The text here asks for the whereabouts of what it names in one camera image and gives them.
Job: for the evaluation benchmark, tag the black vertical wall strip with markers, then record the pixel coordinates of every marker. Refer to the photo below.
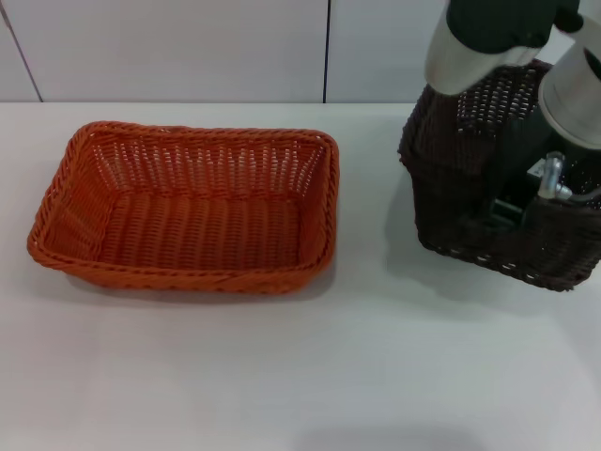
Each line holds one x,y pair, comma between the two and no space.
326,47

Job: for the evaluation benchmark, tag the grey diagonal wall strip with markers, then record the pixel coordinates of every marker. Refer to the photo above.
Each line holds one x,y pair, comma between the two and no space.
22,54

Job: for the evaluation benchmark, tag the dark brown woven plastic basket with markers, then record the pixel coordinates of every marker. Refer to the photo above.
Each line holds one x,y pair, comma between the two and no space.
446,188

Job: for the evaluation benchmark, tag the orange woven plastic basket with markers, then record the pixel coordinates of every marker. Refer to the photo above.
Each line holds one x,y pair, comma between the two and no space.
197,225

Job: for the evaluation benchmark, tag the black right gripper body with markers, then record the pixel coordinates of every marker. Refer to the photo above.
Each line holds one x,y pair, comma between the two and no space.
519,160

